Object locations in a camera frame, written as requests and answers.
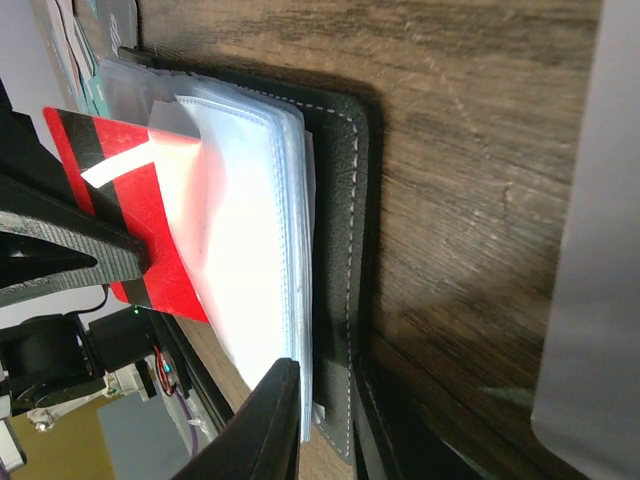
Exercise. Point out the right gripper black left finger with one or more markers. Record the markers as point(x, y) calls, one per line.
point(262, 440)

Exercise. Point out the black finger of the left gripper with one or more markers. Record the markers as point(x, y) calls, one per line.
point(48, 246)

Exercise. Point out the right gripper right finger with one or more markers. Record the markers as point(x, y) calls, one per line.
point(390, 439)

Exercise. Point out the black leather card holder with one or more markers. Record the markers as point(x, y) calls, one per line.
point(263, 186)

